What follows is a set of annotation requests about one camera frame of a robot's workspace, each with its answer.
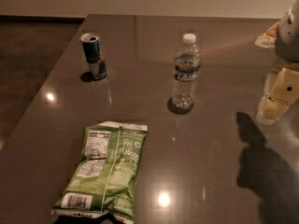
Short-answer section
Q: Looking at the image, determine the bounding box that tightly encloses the blue silver redbull can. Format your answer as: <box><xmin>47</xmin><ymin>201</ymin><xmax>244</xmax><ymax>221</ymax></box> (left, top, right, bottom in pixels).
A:
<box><xmin>80</xmin><ymin>33</ymin><xmax>107</xmax><ymax>80</ymax></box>

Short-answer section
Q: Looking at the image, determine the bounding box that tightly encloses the clear plastic water bottle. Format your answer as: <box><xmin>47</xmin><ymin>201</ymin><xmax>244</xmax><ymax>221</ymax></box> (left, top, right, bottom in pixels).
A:
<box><xmin>171</xmin><ymin>33</ymin><xmax>201</xmax><ymax>113</ymax></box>

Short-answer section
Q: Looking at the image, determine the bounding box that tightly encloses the green chip bag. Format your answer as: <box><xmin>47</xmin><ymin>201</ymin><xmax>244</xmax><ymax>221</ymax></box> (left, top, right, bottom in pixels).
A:
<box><xmin>52</xmin><ymin>121</ymin><xmax>148</xmax><ymax>224</ymax></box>

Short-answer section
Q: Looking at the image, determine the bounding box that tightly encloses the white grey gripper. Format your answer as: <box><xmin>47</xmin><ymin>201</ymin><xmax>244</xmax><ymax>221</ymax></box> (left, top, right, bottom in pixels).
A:
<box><xmin>255</xmin><ymin>0</ymin><xmax>299</xmax><ymax>125</ymax></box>

